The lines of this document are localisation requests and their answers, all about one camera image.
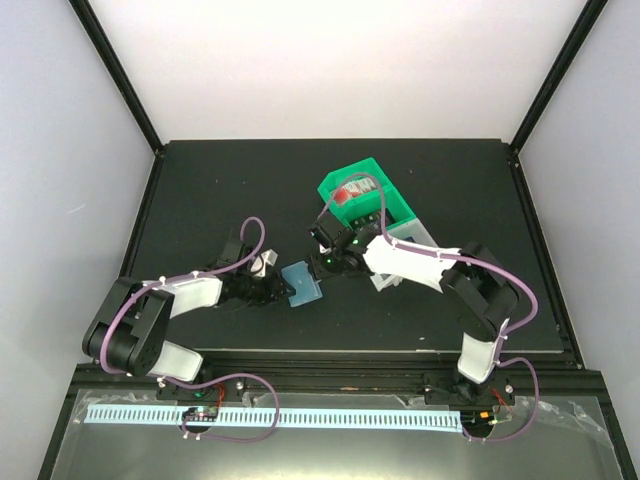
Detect light blue card holder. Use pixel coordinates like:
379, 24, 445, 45
281, 261, 323, 308

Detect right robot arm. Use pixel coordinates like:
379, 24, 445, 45
309, 211, 519, 403

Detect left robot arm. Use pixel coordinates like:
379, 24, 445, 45
82, 239, 295, 399

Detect red and white cards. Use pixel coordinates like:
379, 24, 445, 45
333, 177, 377, 205

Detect green plastic bin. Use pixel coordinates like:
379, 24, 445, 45
317, 157, 416, 232

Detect white plastic bin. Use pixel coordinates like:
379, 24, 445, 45
369, 219, 439, 294

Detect clear plastic sheet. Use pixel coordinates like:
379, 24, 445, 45
45, 391, 625, 479

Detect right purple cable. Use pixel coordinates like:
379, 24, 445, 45
315, 172, 541, 444

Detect black aluminium frame rail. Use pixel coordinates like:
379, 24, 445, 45
69, 357, 608, 398

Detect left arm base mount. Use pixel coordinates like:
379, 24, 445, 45
156, 375, 247, 406

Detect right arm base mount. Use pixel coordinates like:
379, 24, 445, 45
418, 370, 515, 408

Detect slotted white cable duct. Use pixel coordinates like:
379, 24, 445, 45
84, 404, 463, 433

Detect left rear frame post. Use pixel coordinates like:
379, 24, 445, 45
69, 0, 164, 154

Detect frame post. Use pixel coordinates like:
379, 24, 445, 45
69, 0, 164, 154
510, 0, 608, 155

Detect right rear frame post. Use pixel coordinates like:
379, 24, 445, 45
510, 0, 608, 155

